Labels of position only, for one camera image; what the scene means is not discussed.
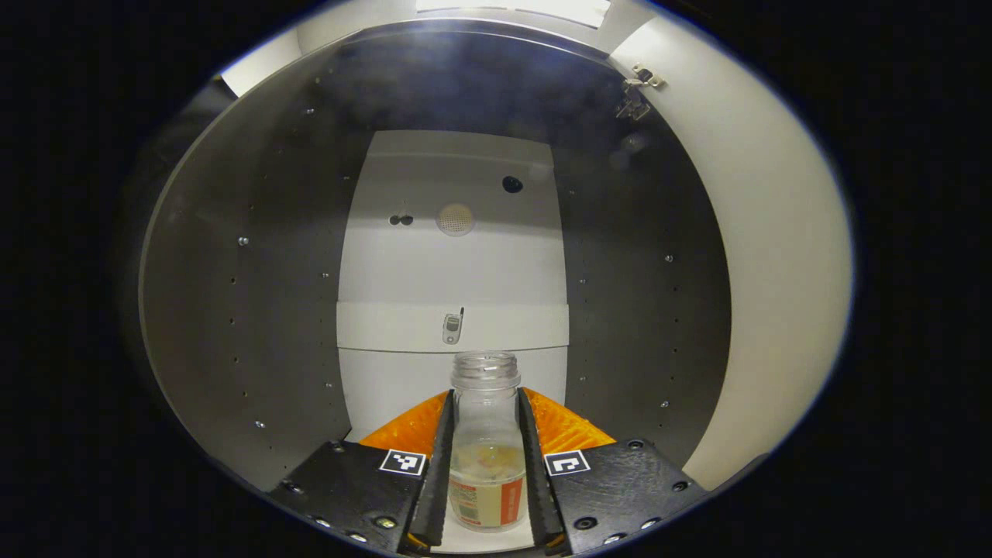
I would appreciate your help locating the ceiling light panel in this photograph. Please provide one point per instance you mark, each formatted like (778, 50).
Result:
(542, 9)

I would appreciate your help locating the metal door hinge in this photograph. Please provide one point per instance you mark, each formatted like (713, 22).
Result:
(637, 89)

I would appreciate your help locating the beige cabinet door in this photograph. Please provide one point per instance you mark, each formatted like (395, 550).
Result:
(775, 271)

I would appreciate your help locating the clear glass bottle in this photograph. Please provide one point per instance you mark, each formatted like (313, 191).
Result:
(487, 434)

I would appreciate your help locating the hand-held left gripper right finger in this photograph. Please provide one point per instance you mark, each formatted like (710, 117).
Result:
(539, 488)

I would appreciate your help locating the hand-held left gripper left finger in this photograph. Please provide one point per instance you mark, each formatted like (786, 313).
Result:
(435, 488)

